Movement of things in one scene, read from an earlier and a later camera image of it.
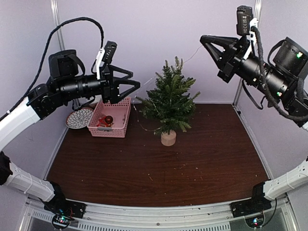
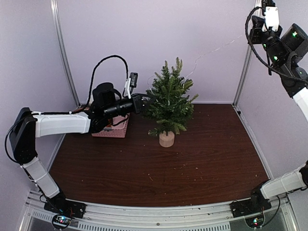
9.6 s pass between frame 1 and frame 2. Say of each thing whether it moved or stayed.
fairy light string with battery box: moved
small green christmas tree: stayed
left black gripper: moved
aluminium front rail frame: stayed
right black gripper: moved
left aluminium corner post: stayed
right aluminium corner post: stayed
